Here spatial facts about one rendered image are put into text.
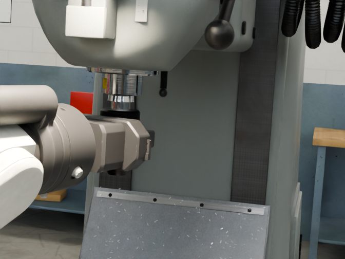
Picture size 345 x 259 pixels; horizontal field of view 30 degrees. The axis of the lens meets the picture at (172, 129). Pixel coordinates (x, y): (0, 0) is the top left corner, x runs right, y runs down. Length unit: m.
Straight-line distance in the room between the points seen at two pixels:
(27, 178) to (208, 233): 0.61
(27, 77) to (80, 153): 4.83
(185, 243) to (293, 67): 0.36
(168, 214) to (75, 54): 0.51
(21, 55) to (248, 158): 4.48
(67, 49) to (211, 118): 0.47
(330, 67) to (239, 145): 3.84
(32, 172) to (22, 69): 4.93
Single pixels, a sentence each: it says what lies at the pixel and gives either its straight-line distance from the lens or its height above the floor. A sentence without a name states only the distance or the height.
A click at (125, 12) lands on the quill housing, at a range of 0.66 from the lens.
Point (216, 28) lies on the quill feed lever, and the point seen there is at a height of 1.36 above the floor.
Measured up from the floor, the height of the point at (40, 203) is 0.23.
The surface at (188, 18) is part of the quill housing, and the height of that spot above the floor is 1.37.
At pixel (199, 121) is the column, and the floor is 1.22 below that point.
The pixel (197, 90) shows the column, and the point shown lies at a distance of 1.11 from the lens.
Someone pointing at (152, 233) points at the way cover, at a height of 1.02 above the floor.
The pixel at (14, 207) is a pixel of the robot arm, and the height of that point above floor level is 1.19.
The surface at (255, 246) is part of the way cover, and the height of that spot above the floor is 1.02.
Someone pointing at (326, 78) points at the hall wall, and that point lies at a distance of 4.92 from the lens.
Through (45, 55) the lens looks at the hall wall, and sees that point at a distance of 5.40.
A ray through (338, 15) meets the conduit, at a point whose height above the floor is 1.40.
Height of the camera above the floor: 1.33
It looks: 6 degrees down
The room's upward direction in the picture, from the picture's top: 3 degrees clockwise
